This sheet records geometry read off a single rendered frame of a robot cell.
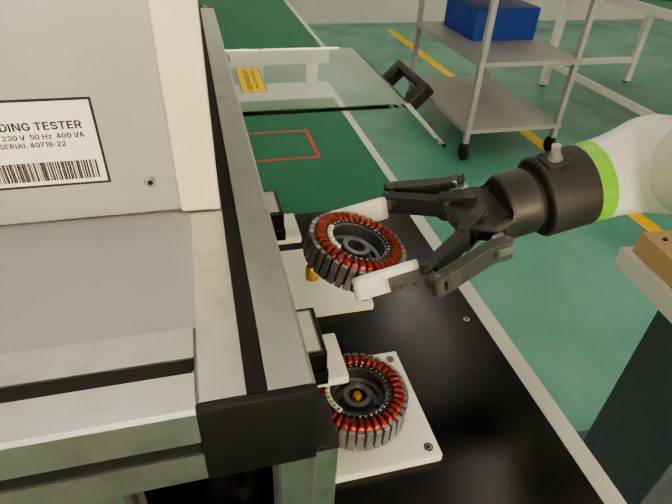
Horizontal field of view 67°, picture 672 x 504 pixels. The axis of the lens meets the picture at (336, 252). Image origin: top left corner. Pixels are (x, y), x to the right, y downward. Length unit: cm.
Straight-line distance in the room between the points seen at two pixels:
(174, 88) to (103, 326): 12
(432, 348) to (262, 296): 49
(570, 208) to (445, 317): 25
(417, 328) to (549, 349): 122
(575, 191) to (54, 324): 49
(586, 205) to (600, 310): 158
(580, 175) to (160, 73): 45
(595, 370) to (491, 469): 133
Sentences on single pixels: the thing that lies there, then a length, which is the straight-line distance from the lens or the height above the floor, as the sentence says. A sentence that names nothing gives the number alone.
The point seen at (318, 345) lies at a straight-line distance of 48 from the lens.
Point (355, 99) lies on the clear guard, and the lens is 61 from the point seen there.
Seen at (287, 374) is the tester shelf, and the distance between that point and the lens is 20.
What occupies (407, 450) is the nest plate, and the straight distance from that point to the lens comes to 59.
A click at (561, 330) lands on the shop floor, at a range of 200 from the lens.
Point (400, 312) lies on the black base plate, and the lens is 74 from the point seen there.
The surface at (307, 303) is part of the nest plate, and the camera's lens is 72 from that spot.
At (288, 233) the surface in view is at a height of 88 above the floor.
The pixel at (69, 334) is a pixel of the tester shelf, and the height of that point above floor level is 111.
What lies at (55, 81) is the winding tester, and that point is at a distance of 28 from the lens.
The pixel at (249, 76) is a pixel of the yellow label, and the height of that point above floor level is 107.
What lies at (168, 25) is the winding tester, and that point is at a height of 121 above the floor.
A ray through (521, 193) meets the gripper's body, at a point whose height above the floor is 101.
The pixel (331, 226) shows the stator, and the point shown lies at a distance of 56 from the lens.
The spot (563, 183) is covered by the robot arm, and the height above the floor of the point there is 102.
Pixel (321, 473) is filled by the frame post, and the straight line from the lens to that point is 28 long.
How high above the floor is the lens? 127
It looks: 36 degrees down
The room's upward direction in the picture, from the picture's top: 3 degrees clockwise
